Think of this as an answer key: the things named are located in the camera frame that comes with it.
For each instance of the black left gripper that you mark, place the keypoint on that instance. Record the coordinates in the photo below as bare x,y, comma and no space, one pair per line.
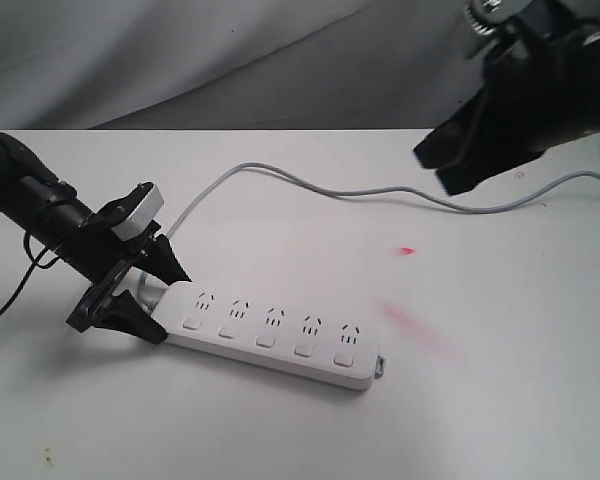
104,260

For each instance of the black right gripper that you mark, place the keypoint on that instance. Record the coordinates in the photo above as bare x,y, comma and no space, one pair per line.
541,89

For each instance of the white five-outlet power strip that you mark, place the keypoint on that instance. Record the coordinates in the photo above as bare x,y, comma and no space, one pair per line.
292,338

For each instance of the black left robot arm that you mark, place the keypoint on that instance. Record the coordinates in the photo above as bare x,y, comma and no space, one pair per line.
46,208

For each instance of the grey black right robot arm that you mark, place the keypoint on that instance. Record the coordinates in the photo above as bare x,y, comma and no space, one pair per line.
540,89

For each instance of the grey backdrop cloth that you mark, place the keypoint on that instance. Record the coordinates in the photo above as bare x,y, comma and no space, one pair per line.
230,64

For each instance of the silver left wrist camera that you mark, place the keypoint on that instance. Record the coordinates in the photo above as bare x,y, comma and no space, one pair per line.
132,214

